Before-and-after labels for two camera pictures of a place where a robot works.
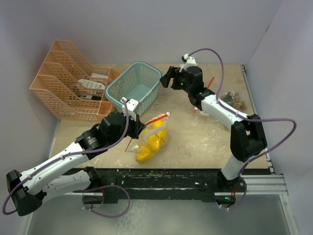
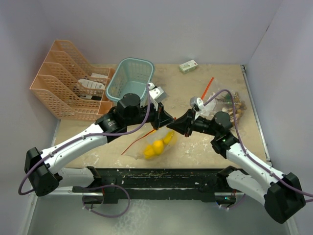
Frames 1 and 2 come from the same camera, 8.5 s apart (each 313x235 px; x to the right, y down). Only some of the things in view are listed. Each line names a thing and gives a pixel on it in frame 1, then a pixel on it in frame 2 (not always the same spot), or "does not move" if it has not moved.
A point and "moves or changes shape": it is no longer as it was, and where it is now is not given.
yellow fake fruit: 162,136 → 158,146
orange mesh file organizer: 69,86 does not move
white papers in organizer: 93,84 does not move
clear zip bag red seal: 151,139 moves or changes shape
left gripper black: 137,126 → 160,117
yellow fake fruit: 158,124 moves or changes shape
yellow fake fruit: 152,145 moves or changes shape
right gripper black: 171,72 → 185,124
